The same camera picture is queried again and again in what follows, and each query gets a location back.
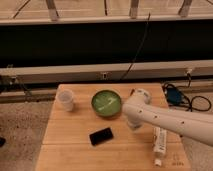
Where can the white gripper tool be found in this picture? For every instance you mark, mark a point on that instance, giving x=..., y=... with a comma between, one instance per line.
x=134, y=126

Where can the black rectangular eraser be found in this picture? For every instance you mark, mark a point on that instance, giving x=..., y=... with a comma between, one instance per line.
x=101, y=136

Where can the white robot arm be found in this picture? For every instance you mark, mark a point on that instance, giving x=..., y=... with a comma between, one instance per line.
x=197, y=126

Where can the white toothpaste tube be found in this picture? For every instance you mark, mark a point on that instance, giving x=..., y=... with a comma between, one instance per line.
x=160, y=140

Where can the green bowl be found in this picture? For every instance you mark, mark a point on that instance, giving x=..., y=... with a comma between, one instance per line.
x=106, y=103

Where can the blue power adapter box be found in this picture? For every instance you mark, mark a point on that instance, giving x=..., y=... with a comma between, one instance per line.
x=174, y=96

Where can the translucent plastic cup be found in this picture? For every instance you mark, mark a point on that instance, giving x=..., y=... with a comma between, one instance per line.
x=66, y=99

